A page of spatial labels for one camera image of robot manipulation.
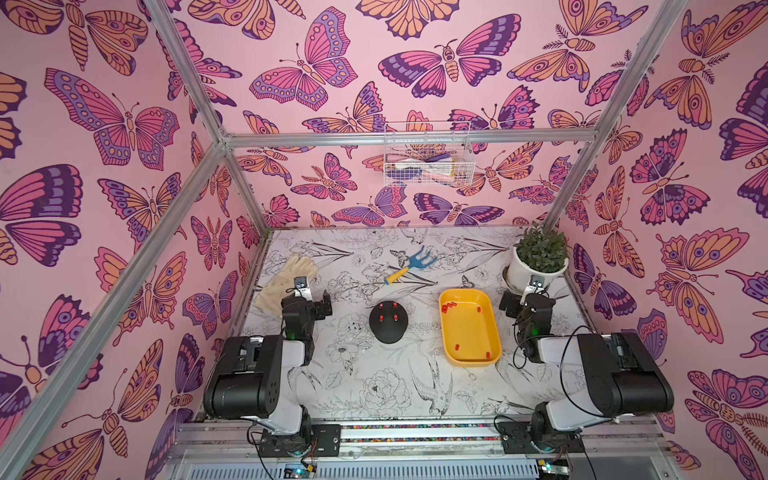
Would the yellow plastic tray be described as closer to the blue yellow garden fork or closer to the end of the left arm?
the blue yellow garden fork

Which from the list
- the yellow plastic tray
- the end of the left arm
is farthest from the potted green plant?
the end of the left arm

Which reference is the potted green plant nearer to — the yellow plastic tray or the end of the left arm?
the yellow plastic tray

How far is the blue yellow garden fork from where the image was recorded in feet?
3.52

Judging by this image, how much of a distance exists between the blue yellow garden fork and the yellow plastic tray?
A: 0.15 metres

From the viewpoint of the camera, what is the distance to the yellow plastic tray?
86cm
